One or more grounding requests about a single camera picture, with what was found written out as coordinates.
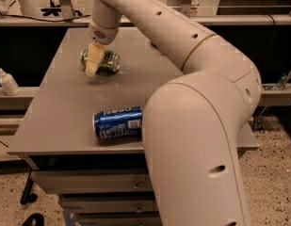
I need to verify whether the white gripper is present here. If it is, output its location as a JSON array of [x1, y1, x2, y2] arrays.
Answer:
[[85, 17, 120, 76]]

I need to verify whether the green soda can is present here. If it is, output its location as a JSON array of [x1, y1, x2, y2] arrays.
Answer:
[[80, 49, 121, 76]]

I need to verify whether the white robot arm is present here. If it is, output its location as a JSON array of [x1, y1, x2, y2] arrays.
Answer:
[[89, 0, 262, 226]]

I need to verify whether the blue Pepsi can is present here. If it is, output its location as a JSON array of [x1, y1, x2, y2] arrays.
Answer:
[[93, 106, 142, 139]]

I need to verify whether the white pump bottle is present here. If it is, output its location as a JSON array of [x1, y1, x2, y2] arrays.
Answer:
[[0, 68, 21, 96]]

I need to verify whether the grey drawer cabinet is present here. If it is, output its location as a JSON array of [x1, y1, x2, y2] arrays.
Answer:
[[7, 26, 261, 226]]

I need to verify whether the top grey drawer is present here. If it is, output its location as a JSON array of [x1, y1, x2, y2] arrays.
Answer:
[[31, 169, 153, 194]]

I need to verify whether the grey drawer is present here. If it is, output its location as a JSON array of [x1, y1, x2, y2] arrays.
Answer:
[[59, 192, 157, 214], [31, 169, 153, 194], [77, 212, 162, 226]]

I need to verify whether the middle grey drawer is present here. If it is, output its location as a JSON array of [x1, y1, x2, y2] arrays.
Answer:
[[59, 192, 157, 214]]

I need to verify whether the black caster wheel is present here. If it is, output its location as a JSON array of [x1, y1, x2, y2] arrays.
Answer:
[[20, 172, 38, 205]]

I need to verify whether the bottom grey drawer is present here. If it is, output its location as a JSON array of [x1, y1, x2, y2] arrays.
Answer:
[[77, 212, 162, 226]]

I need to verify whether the black object on floor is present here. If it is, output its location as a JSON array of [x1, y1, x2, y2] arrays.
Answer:
[[22, 213, 44, 226]]

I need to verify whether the grey metal bracket left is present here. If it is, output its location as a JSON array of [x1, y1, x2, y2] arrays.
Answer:
[[58, 0, 75, 20]]

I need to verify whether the black cable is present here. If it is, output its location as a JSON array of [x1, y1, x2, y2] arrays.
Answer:
[[5, 13, 91, 24]]

